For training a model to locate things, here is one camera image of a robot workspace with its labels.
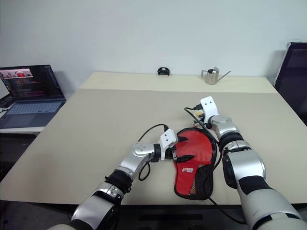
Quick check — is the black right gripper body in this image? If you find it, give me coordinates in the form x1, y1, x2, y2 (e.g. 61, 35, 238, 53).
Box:
195, 110, 208, 124

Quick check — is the black office chair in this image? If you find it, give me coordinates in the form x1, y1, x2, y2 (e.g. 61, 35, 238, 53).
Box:
274, 42, 307, 128

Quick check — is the red table tennis paddle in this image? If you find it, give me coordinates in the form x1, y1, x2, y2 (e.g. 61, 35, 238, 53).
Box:
177, 130, 214, 169

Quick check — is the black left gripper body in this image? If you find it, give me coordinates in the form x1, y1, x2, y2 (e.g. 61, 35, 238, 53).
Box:
168, 143, 179, 161

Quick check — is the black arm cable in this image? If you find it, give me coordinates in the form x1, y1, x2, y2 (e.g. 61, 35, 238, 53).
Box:
184, 103, 247, 225
138, 123, 169, 182

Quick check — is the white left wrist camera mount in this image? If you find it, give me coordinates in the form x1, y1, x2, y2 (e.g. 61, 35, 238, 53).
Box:
159, 128, 179, 160

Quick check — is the black and red paddle case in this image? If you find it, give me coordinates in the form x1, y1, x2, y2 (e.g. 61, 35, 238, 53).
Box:
173, 126, 217, 201

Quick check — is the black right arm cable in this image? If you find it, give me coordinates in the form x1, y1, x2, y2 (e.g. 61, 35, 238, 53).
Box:
184, 103, 247, 225

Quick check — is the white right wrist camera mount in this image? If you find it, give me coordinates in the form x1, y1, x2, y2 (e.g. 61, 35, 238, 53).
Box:
200, 96, 220, 121

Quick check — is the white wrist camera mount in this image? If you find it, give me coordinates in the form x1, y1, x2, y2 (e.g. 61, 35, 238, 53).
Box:
159, 128, 179, 160
200, 96, 220, 121

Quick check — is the open dark laptop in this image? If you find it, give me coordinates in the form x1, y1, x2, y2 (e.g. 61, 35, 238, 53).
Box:
0, 64, 67, 129

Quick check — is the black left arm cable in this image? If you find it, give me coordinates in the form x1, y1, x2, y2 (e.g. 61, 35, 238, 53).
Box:
138, 123, 169, 182

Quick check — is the steel watering can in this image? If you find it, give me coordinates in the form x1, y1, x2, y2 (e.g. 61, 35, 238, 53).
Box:
201, 67, 232, 86

